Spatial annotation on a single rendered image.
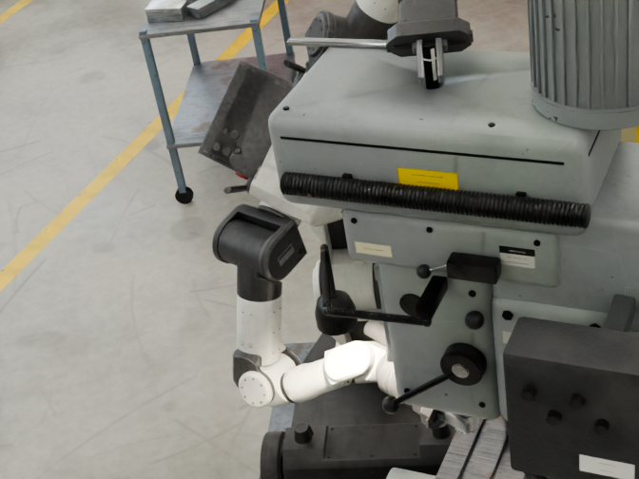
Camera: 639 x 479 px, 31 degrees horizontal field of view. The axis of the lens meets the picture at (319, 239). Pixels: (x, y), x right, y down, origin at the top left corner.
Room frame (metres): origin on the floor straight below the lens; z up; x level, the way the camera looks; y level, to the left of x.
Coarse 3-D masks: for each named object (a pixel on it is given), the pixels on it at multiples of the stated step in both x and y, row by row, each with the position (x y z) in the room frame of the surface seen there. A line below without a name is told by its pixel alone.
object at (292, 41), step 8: (288, 40) 1.72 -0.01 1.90; (296, 40) 1.71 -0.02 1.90; (304, 40) 1.71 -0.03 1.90; (312, 40) 1.70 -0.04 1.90; (320, 40) 1.70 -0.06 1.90; (328, 40) 1.69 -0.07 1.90; (336, 40) 1.69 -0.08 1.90; (344, 40) 1.68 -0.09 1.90; (352, 40) 1.68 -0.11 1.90; (360, 40) 1.67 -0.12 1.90; (368, 40) 1.67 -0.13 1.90; (376, 40) 1.66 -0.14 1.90; (384, 40) 1.66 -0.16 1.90
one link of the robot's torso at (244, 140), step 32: (288, 64) 1.96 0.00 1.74; (224, 96) 2.00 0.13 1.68; (256, 96) 1.98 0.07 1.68; (224, 128) 1.96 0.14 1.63; (256, 128) 1.95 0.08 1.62; (224, 160) 1.94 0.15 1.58; (256, 160) 1.92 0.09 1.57; (224, 192) 1.86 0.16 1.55; (256, 192) 1.90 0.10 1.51; (320, 224) 1.92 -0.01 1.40
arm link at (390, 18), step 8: (360, 0) 1.98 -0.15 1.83; (368, 0) 1.97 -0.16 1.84; (376, 0) 1.96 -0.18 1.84; (384, 0) 1.95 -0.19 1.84; (392, 0) 1.95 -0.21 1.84; (360, 8) 1.98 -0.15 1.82; (368, 8) 1.96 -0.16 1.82; (376, 8) 1.96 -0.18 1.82; (384, 8) 1.95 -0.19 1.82; (392, 8) 1.95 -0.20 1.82; (376, 16) 1.96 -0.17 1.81; (384, 16) 1.95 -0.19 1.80; (392, 16) 1.96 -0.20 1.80
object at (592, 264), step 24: (624, 144) 1.45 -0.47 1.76; (624, 168) 1.38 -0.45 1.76; (600, 192) 1.33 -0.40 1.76; (624, 192) 1.32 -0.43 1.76; (600, 216) 1.28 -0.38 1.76; (624, 216) 1.27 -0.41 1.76; (576, 240) 1.29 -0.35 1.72; (600, 240) 1.27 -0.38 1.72; (624, 240) 1.26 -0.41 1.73; (576, 264) 1.29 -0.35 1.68; (600, 264) 1.27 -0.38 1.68; (624, 264) 1.26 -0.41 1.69; (504, 288) 1.34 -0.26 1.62; (528, 288) 1.32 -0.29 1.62; (552, 288) 1.31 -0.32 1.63; (576, 288) 1.29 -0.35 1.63; (600, 288) 1.27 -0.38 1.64; (624, 288) 1.26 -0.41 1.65
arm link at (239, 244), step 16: (240, 224) 1.90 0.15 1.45; (256, 224) 1.91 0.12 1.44; (224, 240) 1.88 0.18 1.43; (240, 240) 1.86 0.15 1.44; (256, 240) 1.84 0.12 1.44; (224, 256) 1.87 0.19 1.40; (240, 256) 1.84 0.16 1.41; (256, 256) 1.82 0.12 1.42; (240, 272) 1.84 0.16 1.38; (256, 272) 1.82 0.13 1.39; (240, 288) 1.83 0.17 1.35; (256, 288) 1.81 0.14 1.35; (272, 288) 1.82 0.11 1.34
